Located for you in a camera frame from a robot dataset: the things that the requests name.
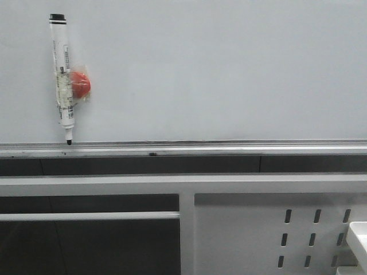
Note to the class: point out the red round magnet taped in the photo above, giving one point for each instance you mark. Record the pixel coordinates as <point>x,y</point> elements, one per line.
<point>81,84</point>

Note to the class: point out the white whiteboard marker black tip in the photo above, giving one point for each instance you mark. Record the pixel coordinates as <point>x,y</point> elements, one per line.
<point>62,72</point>

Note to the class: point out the large white whiteboard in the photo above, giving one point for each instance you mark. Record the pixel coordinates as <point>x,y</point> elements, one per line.
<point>188,77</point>

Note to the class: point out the white perforated pegboard panel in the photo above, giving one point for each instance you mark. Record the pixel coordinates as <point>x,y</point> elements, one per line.
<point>275,233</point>

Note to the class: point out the upper white plastic tray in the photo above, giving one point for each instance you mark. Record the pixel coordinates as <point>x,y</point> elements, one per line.
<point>356,239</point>

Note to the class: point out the white plastic tray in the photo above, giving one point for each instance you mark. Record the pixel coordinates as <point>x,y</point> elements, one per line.
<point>350,270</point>
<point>356,239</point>

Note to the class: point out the lower white plastic tray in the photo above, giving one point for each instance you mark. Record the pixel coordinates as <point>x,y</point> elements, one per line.
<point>350,270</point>

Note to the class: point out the white metal stand frame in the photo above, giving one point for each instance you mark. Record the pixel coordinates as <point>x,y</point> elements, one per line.
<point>186,186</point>

